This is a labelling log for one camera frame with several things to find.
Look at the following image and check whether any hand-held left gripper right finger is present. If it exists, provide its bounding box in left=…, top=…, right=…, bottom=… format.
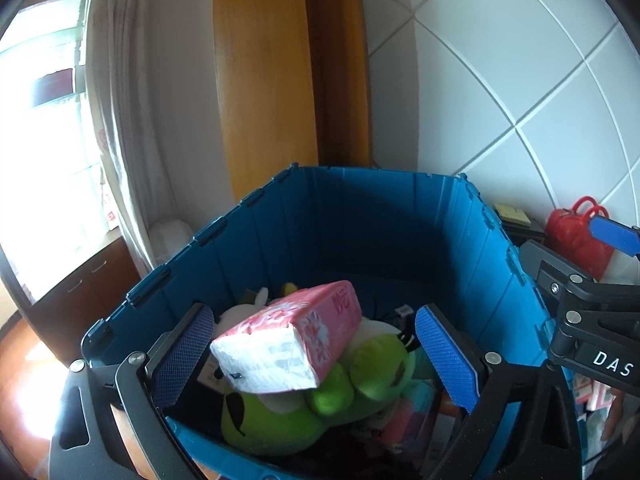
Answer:
left=415, top=304, right=583, bottom=480

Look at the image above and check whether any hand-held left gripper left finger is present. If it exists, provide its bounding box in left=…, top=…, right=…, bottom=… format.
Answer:
left=47, top=302, right=216, bottom=480

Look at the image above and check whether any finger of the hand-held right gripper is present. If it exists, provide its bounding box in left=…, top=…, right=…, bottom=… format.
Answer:
left=589, top=214, right=640, bottom=258
left=518, top=240, right=640, bottom=361

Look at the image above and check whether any lime green frog plush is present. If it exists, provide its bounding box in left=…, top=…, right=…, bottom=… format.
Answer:
left=220, top=317, right=436, bottom=456

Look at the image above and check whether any pink floral tissue pack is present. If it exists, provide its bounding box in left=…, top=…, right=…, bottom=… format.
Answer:
left=210, top=280, right=363, bottom=393

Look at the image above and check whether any blue plastic crate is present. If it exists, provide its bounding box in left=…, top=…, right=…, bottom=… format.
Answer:
left=80, top=162, right=586, bottom=480

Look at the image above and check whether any red handbag case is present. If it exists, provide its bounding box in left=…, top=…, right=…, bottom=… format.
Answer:
left=544, top=196, right=613, bottom=281

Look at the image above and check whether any yellow sticky notepad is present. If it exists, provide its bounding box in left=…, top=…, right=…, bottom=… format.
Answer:
left=492, top=203, right=532, bottom=226

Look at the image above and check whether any brown wooden cabinet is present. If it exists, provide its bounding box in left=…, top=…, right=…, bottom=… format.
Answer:
left=32, top=237, right=143, bottom=368

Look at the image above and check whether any white waste bin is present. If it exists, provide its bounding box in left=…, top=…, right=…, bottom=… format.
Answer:
left=148, top=217, right=195, bottom=273

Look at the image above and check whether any white curtain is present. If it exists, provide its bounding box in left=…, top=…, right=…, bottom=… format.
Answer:
left=82, top=0, right=236, bottom=273

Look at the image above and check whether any window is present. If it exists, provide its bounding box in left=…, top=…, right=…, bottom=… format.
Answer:
left=0, top=0, right=108, bottom=306

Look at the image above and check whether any wooden wall pillar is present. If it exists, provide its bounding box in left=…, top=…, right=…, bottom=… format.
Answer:
left=212, top=0, right=373, bottom=206

